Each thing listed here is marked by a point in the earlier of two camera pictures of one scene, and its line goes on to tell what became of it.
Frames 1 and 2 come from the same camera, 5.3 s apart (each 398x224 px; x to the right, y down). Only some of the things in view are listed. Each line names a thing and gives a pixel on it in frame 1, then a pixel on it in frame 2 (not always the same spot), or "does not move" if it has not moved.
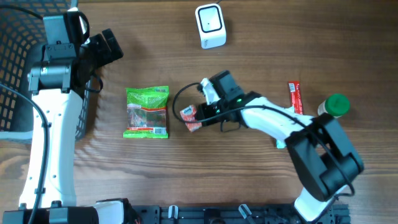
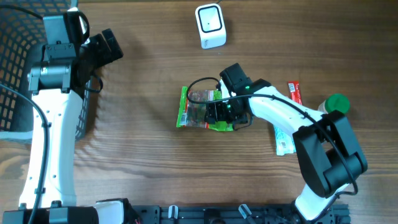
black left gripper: x=101 y=50 does not move
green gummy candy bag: x=147 y=109 to x=193 y=115
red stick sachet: x=295 y=88 does not move
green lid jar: x=337 y=104 does not move
